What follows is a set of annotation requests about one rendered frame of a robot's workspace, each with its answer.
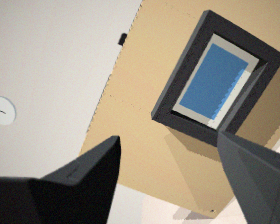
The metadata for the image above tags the black picture frame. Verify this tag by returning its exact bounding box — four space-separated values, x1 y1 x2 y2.
151 9 280 147

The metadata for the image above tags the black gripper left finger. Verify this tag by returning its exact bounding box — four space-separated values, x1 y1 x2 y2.
0 135 121 224

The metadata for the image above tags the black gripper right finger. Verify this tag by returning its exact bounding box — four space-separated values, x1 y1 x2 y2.
217 131 280 224

